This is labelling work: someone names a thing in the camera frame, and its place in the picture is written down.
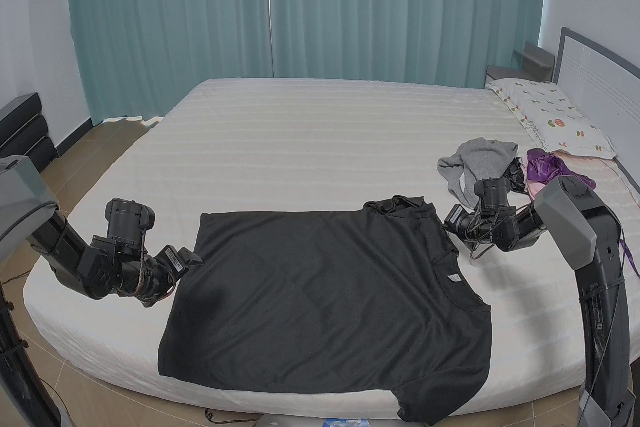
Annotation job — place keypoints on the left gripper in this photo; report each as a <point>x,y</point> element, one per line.
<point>157,285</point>

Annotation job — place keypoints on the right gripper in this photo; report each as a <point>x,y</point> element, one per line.
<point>462,222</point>

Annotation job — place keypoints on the black T-shirt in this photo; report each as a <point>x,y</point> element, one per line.
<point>325,295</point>

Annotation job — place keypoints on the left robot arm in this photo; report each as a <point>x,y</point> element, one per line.
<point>30,195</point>

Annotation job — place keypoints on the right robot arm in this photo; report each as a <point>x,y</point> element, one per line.
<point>575,215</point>

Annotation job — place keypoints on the bed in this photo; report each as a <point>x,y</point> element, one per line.
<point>310,140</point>

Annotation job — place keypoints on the grey garment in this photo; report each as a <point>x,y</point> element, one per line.
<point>475,160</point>

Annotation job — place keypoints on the black glossy garment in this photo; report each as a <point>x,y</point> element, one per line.
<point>514,175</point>

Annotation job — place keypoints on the pink garment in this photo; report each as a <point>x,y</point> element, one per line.
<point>532,190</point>

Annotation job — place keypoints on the purple garment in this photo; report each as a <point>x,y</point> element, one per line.
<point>545,167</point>

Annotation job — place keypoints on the white printed pillow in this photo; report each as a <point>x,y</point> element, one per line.
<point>550,114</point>

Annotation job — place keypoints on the grey bedside table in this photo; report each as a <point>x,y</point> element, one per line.
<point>535,57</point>

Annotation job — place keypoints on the black chest of drawers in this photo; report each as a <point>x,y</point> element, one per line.
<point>25,130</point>

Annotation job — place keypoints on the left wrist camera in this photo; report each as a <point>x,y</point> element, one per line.
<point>187,259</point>

